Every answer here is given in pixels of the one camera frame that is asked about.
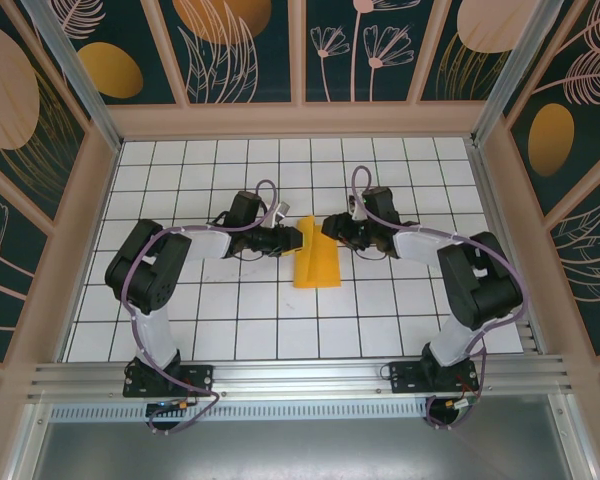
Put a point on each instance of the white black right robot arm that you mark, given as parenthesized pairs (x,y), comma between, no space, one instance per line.
(480,290)

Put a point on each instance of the aluminium corner post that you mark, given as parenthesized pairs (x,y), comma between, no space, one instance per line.
(520,65)
(75,65)

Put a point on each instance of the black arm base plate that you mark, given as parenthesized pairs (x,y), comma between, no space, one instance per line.
(200,380)
(405,377)

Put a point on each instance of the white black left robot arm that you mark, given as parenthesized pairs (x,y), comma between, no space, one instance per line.
(152,280)

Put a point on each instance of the grey metal sheet panel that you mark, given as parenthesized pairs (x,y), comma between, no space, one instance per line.
(300,450)

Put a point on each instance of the small controller circuit board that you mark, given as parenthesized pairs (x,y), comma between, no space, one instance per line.
(167,406)
(460,402)

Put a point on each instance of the aluminium side rail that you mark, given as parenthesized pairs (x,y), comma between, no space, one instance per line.
(489,200)

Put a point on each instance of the yellow paper sheet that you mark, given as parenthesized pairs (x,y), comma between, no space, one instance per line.
(325,265)

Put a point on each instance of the aluminium mounting rail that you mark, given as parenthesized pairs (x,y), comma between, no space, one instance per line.
(300,372)

